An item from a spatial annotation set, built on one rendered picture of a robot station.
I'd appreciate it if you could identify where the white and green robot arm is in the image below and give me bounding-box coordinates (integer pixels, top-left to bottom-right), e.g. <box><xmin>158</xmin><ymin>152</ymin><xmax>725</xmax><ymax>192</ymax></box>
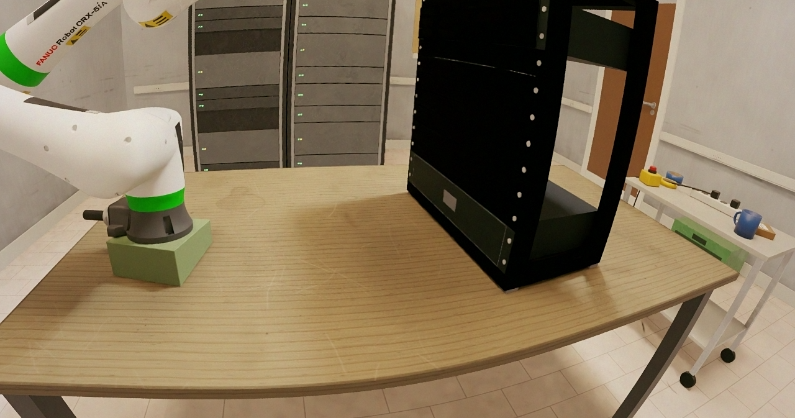
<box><xmin>0</xmin><ymin>0</ymin><xmax>198</xmax><ymax>244</ymax></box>

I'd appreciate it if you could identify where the black server rack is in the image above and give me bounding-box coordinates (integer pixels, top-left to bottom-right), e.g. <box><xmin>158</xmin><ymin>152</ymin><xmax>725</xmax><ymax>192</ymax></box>
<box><xmin>407</xmin><ymin>0</ymin><xmax>658</xmax><ymax>294</ymax></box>

